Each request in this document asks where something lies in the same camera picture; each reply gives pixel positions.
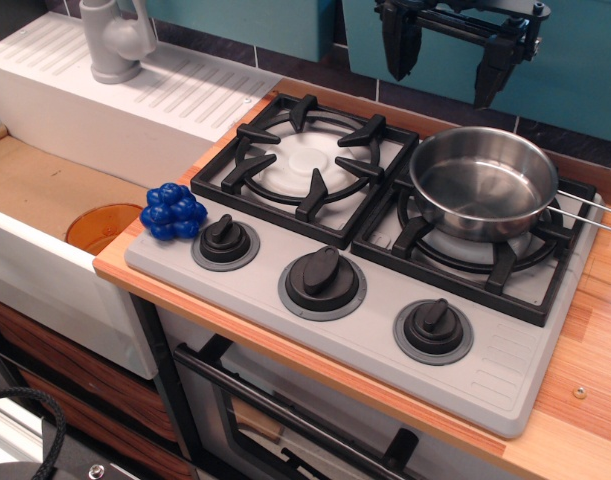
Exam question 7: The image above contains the teal wall cabinet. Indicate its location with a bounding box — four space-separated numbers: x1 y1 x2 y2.
146 0 336 61
341 0 611 146

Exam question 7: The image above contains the orange plastic plate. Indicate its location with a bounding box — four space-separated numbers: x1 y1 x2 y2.
65 203 143 255

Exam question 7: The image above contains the black left burner grate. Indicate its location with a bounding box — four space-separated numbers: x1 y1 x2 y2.
191 94 419 249

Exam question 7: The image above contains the black left stove knob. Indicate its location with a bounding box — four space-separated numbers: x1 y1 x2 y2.
191 214 260 272

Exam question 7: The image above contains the black stove knob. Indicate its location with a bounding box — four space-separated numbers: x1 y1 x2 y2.
191 214 260 272
393 298 474 366
278 246 367 322

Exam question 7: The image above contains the teal wall cabinet right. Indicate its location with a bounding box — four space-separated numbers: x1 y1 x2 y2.
341 0 611 146

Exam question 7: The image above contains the grey toy faucet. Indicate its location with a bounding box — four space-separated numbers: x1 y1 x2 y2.
79 0 157 85

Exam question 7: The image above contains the black right stove knob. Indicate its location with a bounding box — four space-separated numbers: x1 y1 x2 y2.
393 298 474 366

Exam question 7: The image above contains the white toy sink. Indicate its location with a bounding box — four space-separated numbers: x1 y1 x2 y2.
0 13 279 379

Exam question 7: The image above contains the stainless steel pan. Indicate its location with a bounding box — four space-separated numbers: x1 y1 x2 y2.
409 126 611 242

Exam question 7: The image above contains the wooden drawer front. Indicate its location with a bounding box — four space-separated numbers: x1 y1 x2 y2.
0 302 197 479

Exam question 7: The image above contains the teal wall cabinet left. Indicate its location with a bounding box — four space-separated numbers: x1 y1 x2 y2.
146 0 336 61

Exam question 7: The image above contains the black right burner grate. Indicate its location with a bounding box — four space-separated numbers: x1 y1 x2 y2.
351 173 596 327

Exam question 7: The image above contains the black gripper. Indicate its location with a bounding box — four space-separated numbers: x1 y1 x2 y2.
374 1 544 109

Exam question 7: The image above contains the blue plastic blueberry cluster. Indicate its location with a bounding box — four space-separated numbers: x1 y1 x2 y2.
139 183 208 241

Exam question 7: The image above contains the black middle stove knob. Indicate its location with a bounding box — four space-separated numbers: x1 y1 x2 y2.
278 246 367 322

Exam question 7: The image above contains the grey toy stove top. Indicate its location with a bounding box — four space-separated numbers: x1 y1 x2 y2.
125 184 597 438

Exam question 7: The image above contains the oven door with black handle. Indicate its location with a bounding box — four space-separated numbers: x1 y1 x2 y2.
172 333 436 480

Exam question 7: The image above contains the black burner grate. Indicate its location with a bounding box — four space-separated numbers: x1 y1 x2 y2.
351 173 596 327
191 94 419 249

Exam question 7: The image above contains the black braided cable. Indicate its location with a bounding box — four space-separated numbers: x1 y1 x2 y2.
0 386 67 480

